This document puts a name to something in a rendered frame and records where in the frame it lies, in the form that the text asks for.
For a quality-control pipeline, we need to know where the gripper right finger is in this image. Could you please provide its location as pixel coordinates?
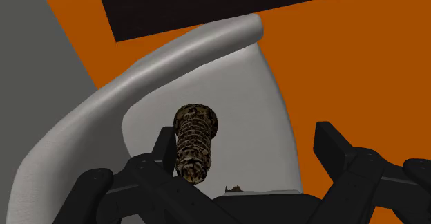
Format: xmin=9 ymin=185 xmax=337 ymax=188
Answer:
xmin=305 ymin=121 xmax=431 ymax=224

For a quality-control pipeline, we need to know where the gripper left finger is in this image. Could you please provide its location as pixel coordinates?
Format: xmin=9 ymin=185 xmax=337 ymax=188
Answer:
xmin=52 ymin=126 xmax=244 ymax=224

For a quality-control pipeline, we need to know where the brown patterned ribbed vase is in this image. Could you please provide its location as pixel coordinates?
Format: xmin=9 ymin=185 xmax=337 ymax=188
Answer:
xmin=173 ymin=103 xmax=220 ymax=186

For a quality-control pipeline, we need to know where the grey sofa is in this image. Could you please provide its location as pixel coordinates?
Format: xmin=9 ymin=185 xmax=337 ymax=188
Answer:
xmin=6 ymin=13 xmax=304 ymax=224

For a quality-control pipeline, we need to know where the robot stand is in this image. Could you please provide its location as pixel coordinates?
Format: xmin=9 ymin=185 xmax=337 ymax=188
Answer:
xmin=94 ymin=0 xmax=357 ymax=43

